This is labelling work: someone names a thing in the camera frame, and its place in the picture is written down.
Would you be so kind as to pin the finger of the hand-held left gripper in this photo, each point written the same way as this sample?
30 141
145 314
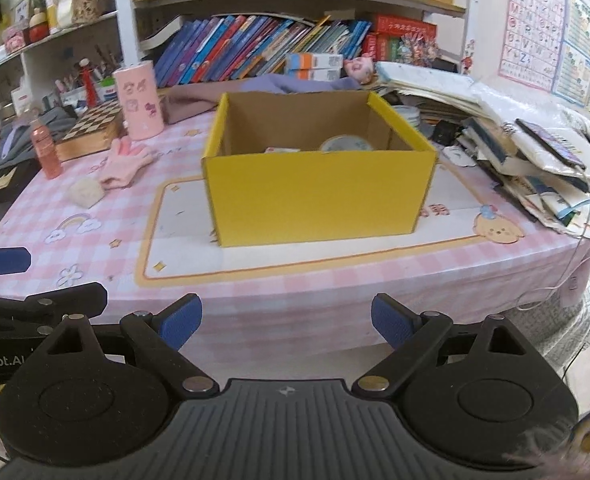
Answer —
2 261
50 302

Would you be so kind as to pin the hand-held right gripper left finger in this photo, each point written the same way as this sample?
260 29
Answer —
185 320

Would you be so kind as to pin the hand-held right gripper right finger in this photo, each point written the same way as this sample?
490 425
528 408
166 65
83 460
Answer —
392 320

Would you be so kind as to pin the yellow cardboard box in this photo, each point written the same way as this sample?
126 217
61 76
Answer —
315 200

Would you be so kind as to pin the yellow tape roll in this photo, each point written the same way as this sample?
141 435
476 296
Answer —
345 144

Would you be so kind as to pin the small white red box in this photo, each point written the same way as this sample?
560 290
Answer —
281 150

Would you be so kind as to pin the pink checked tablecloth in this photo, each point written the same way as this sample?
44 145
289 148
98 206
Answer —
75 250

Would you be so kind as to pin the white desk mat yellow border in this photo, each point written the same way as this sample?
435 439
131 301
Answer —
185 230

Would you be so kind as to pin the beige sponge block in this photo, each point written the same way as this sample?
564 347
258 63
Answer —
87 192

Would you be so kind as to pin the purple hairbrush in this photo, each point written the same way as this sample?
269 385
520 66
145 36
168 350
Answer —
6 147

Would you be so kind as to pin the pink spray bottle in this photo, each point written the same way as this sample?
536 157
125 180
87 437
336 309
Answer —
47 152

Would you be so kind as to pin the grey folded cloth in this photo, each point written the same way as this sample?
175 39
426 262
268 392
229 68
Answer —
55 120

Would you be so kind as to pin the wooden chessboard box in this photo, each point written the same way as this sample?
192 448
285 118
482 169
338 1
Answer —
92 127

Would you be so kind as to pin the white box with red label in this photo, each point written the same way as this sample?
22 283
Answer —
21 101

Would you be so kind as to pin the grey quilted cover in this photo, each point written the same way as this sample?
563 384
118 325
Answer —
575 330

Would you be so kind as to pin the pen holder with pens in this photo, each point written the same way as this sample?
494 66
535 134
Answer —
70 85

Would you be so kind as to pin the small black box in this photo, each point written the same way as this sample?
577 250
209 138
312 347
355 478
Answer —
444 132

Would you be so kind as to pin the red tall figure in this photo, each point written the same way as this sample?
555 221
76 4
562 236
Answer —
89 82

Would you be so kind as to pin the white tub with green lid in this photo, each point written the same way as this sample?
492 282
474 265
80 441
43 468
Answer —
108 91

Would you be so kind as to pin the round white tin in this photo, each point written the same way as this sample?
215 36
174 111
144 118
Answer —
406 116

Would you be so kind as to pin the pink printed cylinder box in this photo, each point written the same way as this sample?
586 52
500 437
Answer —
140 100

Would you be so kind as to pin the lilac cloth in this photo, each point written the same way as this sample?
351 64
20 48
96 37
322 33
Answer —
195 102

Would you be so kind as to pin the grey fluffy object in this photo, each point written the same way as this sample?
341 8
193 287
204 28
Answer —
575 445

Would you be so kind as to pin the pink tin box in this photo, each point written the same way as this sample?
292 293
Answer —
15 39

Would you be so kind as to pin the pile of papers and books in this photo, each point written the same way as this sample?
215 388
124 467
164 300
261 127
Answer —
500 110

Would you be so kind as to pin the red round jar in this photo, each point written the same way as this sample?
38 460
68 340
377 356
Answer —
39 27

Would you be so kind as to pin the black tablet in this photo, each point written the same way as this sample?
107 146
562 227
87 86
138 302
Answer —
550 142

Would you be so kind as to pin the yellow labelled bottle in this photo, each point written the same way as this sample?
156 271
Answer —
51 17

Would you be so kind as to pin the pink pig toy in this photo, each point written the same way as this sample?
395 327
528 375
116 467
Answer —
361 71

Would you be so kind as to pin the orange white medicine box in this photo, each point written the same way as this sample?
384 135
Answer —
317 74
315 61

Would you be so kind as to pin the white shelf unit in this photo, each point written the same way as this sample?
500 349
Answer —
122 20

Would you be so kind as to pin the row of colourful books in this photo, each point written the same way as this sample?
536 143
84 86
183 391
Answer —
235 50

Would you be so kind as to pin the red boxed book set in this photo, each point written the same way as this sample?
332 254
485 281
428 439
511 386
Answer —
400 35

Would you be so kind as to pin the blue chart wall poster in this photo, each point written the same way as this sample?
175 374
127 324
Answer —
585 60

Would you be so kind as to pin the pink alphabet wall poster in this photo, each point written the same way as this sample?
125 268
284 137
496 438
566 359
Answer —
532 25

